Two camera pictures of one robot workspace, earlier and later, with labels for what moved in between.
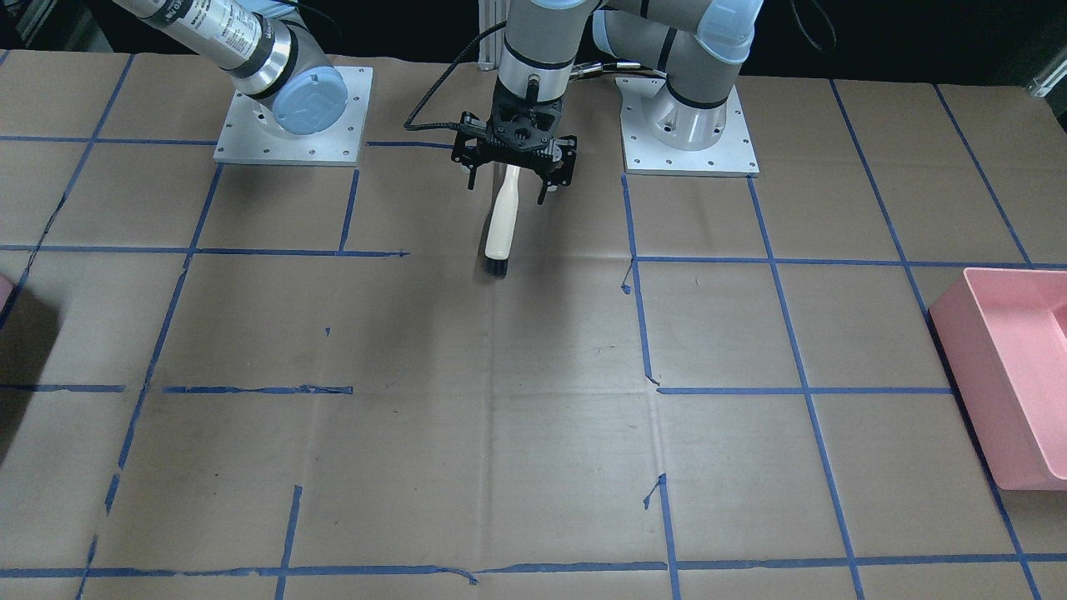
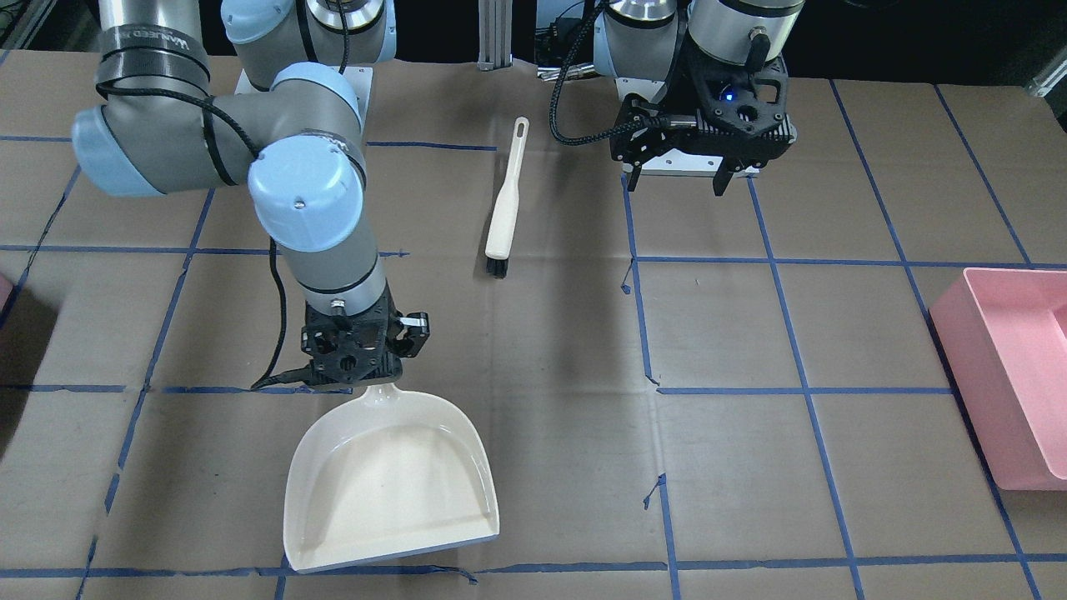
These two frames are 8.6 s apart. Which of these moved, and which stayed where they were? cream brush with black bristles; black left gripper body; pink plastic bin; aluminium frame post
Moved: black left gripper body
Stayed: cream brush with black bristles; pink plastic bin; aluminium frame post
